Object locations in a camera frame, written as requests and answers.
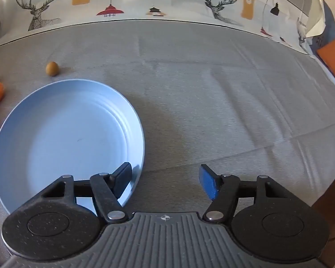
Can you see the grey printed sofa cover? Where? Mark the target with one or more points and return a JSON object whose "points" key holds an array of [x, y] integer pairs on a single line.
{"points": [[198, 89]]}

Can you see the pale folded cloth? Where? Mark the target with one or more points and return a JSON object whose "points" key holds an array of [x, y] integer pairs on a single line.
{"points": [[318, 14]]}

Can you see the blue plate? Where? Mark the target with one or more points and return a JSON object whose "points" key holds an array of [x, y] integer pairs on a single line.
{"points": [[67, 134]]}

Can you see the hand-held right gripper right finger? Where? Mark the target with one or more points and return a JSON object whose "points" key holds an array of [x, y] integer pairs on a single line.
{"points": [[208, 182]]}

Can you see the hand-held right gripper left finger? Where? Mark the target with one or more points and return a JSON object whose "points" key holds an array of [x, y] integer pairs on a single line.
{"points": [[122, 180]]}

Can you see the brown longan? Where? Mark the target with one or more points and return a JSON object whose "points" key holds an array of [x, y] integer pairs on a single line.
{"points": [[52, 69]]}

